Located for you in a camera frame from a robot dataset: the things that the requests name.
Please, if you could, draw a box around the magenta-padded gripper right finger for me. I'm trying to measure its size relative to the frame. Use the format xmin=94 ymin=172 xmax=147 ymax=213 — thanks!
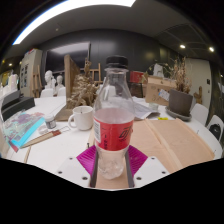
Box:
xmin=124 ymin=144 xmax=171 ymax=189

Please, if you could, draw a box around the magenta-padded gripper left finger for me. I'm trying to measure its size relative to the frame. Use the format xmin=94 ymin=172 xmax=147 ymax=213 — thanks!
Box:
xmin=55 ymin=144 xmax=100 ymax=189

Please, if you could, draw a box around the clear red-labelled drink bottle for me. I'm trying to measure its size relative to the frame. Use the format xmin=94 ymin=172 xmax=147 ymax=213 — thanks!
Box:
xmin=92 ymin=54 xmax=136 ymax=181

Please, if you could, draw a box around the light wooden board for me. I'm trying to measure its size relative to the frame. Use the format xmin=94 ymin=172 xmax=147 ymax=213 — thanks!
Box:
xmin=87 ymin=119 xmax=178 ymax=190
xmin=146 ymin=118 xmax=216 ymax=165

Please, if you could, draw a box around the thin wooden stick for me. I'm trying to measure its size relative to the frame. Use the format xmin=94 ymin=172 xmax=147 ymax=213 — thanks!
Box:
xmin=23 ymin=145 xmax=33 ymax=164

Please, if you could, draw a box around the small paint jar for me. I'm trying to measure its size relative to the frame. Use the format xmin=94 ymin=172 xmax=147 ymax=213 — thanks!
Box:
xmin=44 ymin=114 xmax=57 ymax=130

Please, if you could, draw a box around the white mug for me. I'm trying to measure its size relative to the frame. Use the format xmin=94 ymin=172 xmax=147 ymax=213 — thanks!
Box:
xmin=67 ymin=105 xmax=94 ymax=132

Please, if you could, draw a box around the small white cup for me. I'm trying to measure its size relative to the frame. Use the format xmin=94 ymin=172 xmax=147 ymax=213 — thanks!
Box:
xmin=148 ymin=102 xmax=159 ymax=113

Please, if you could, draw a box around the colourful purple painting book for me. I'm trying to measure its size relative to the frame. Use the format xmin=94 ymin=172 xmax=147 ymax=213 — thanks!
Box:
xmin=3 ymin=110 xmax=46 ymax=153

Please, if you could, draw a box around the white chair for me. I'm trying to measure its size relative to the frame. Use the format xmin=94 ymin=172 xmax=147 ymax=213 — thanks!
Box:
xmin=191 ymin=103 xmax=209 ymax=127
xmin=57 ymin=86 xmax=67 ymax=98
xmin=206 ymin=114 xmax=224 ymax=143
xmin=39 ymin=88 xmax=54 ymax=98

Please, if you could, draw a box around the pale canvas panel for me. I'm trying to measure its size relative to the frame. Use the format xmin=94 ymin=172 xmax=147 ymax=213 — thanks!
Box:
xmin=0 ymin=114 xmax=10 ymax=158

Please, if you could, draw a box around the black backpack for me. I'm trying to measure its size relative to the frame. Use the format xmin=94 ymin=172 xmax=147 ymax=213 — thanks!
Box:
xmin=209 ymin=123 xmax=224 ymax=141

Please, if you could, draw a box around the cardboard box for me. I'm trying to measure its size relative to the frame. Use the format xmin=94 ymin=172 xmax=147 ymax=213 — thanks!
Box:
xmin=144 ymin=75 xmax=178 ymax=107

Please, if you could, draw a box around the gold sculpture on wooden stand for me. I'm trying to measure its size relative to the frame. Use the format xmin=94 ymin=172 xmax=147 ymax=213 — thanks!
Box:
xmin=54 ymin=54 xmax=101 ymax=122

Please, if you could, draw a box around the black case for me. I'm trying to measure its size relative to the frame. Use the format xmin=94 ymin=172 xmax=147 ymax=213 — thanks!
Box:
xmin=1 ymin=89 xmax=36 ymax=122

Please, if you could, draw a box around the white plaster bust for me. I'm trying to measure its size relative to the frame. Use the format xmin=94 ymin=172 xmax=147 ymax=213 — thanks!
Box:
xmin=54 ymin=74 xmax=66 ymax=93
xmin=44 ymin=69 xmax=55 ymax=90

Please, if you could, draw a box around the wooden figure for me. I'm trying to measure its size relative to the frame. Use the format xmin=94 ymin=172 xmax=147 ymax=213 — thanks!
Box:
xmin=193 ymin=85 xmax=204 ymax=105

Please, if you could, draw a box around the red box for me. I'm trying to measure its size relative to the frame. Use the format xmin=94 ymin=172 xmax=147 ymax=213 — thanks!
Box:
xmin=129 ymin=70 xmax=145 ymax=84

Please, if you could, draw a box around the wooden easel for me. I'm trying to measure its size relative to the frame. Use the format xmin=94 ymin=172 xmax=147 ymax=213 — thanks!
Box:
xmin=31 ymin=64 xmax=43 ymax=98
xmin=89 ymin=62 xmax=103 ymax=84

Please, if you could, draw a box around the white plaster statue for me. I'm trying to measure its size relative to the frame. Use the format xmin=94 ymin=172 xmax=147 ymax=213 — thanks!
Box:
xmin=153 ymin=63 xmax=165 ymax=78

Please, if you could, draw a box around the white display board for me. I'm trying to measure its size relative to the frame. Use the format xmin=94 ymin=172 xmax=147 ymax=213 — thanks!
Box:
xmin=19 ymin=48 xmax=43 ymax=98

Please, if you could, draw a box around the long ceiling light strip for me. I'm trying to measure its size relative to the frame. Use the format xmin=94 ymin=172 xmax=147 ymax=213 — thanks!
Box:
xmin=12 ymin=0 xmax=136 ymax=46

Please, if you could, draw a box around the wooden-handled paintbrush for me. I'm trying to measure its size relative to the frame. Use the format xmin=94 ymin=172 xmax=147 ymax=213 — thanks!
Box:
xmin=20 ymin=125 xmax=72 ymax=149

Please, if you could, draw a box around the black wall screen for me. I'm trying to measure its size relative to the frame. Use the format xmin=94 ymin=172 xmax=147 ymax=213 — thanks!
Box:
xmin=44 ymin=41 xmax=92 ymax=73

